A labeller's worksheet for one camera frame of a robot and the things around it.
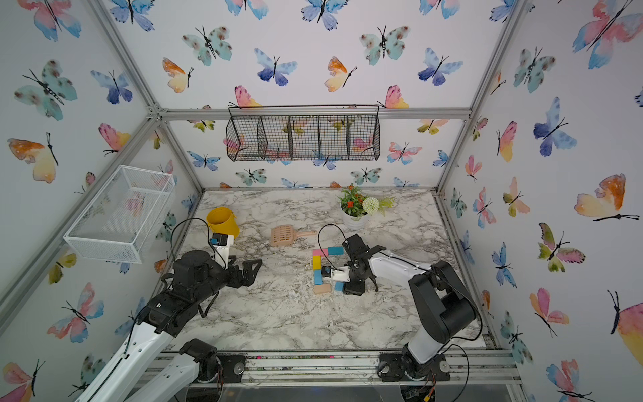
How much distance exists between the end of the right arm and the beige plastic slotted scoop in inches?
11.6

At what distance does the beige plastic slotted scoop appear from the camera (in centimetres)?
103

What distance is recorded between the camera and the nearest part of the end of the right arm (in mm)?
678
